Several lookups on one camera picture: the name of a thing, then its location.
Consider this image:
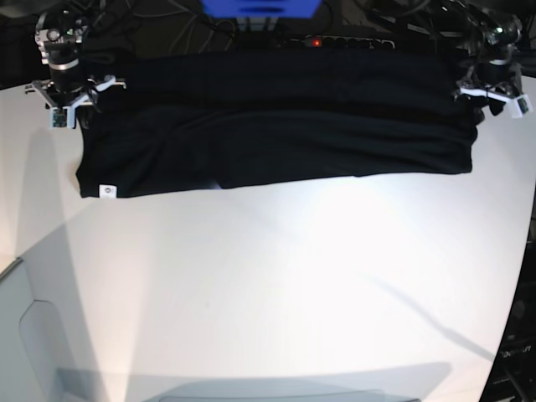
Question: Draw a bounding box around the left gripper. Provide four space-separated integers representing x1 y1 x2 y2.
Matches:
453 59 523 116

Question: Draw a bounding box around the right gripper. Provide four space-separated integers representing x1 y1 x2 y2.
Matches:
24 59 126 116

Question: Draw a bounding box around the black T-shirt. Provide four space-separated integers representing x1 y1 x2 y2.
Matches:
76 49 479 198

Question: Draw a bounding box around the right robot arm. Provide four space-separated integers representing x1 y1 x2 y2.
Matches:
24 1 126 128

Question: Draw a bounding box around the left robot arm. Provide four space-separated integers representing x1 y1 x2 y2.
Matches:
415 1 533 119

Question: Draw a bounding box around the blue box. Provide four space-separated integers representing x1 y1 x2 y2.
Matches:
201 0 322 18

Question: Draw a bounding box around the black power strip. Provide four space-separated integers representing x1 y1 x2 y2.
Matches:
272 35 396 51

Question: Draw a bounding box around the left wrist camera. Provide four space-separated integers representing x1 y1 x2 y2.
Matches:
507 94 533 119

